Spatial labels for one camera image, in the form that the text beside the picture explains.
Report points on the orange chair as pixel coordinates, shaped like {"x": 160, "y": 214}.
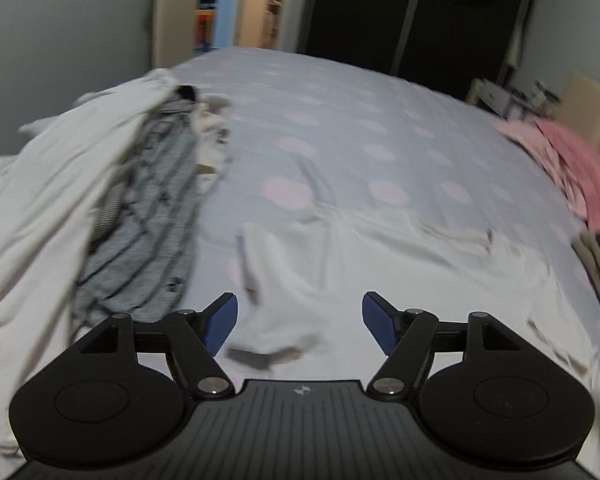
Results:
{"x": 204, "y": 27}

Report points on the cream garment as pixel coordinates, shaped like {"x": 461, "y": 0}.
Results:
{"x": 212, "y": 130}

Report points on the cream bedroom door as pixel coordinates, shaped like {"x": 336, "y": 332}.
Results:
{"x": 175, "y": 25}

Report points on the white sweatshirt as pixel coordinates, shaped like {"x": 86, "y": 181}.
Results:
{"x": 305, "y": 270}

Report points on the folded beige garment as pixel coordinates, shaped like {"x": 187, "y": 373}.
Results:
{"x": 592, "y": 270}

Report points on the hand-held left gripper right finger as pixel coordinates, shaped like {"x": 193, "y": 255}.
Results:
{"x": 377, "y": 320}

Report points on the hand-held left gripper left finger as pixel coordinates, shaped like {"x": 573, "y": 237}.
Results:
{"x": 223, "y": 320}

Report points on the bed with pink-dotted sheet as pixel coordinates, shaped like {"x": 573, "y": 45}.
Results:
{"x": 380, "y": 125}

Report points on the beige padded headboard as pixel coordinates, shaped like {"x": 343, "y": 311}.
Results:
{"x": 590, "y": 105}

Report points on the pink pillow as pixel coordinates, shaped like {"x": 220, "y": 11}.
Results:
{"x": 585, "y": 170}

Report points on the white nightstand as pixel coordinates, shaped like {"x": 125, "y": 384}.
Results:
{"x": 487, "y": 92}

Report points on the small black cloth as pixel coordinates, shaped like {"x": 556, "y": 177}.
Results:
{"x": 186, "y": 93}

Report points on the grey black-striped garment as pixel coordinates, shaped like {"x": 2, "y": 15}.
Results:
{"x": 145, "y": 240}

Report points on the large white garment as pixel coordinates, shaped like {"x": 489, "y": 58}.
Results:
{"x": 40, "y": 200}

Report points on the pink checkered cloth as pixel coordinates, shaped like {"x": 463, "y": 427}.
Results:
{"x": 535, "y": 145}

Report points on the hallway door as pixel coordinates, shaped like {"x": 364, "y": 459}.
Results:
{"x": 252, "y": 5}

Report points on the dark sliding wardrobe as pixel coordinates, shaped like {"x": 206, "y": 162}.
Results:
{"x": 410, "y": 20}

